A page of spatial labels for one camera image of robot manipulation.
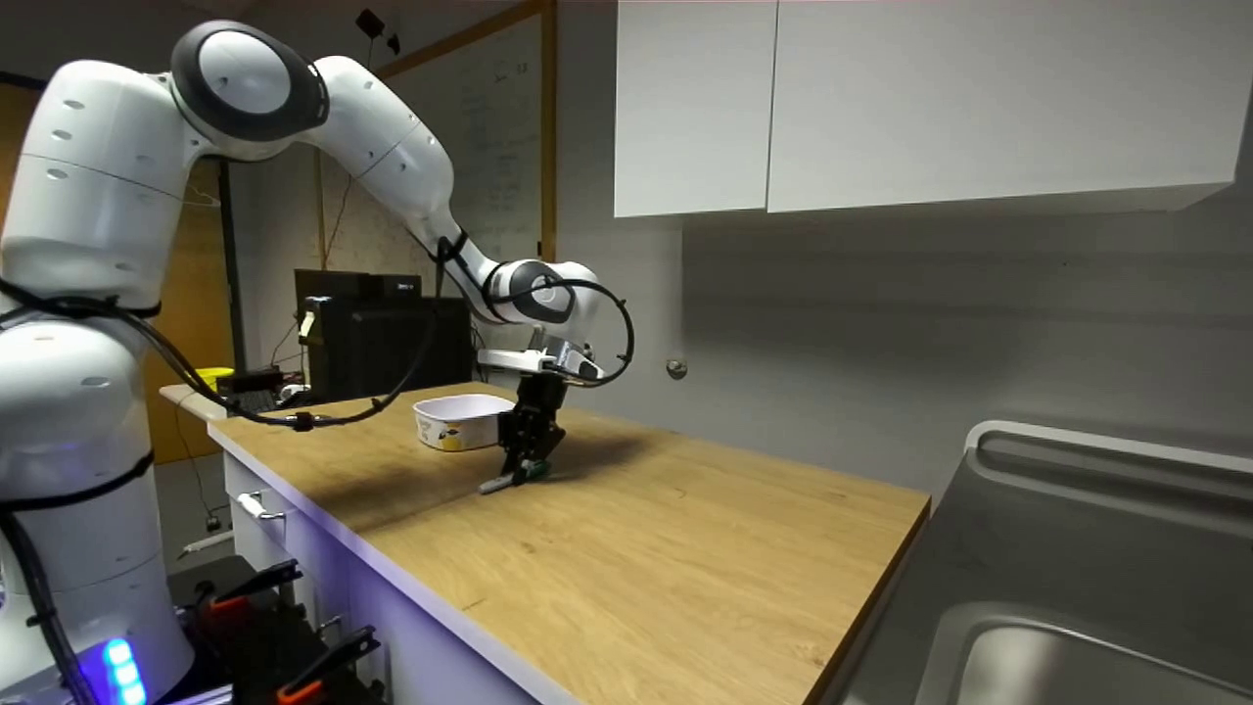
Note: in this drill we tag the green grey marker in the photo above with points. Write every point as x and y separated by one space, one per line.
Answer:
505 483

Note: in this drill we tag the black monitor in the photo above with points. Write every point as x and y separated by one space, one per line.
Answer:
379 332

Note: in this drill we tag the stainless steel sink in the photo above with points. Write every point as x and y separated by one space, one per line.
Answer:
1067 569

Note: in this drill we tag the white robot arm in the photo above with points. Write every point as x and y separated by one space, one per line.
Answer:
89 235

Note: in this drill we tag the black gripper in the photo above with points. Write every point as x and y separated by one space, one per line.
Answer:
531 426

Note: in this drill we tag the white bowl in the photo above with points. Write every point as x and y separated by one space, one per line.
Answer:
465 419

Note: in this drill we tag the whiteboard with wooden frame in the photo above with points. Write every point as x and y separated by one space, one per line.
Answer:
490 99

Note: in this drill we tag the white drawer cabinet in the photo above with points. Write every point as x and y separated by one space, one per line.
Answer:
417 659

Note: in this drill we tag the white wall cabinet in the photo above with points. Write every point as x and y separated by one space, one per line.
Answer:
930 102

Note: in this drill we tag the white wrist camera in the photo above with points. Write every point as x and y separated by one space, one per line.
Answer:
521 360

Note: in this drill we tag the black red clamp tool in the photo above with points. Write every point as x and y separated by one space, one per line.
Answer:
258 644

